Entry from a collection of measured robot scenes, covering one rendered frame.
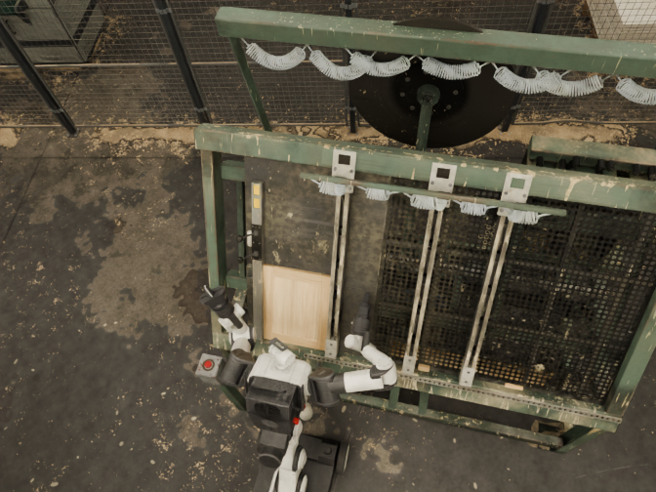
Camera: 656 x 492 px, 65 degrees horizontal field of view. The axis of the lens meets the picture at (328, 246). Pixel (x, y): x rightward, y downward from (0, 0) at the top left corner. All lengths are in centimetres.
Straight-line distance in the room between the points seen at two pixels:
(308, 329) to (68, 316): 232
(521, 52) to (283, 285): 156
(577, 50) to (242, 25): 144
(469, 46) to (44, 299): 375
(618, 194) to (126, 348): 341
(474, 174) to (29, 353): 359
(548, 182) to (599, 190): 20
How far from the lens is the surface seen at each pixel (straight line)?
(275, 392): 235
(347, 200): 236
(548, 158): 259
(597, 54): 245
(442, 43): 239
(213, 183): 258
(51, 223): 520
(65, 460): 421
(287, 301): 279
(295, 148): 230
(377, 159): 224
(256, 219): 257
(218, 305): 241
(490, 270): 246
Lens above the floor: 364
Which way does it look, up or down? 59 degrees down
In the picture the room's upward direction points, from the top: 8 degrees counter-clockwise
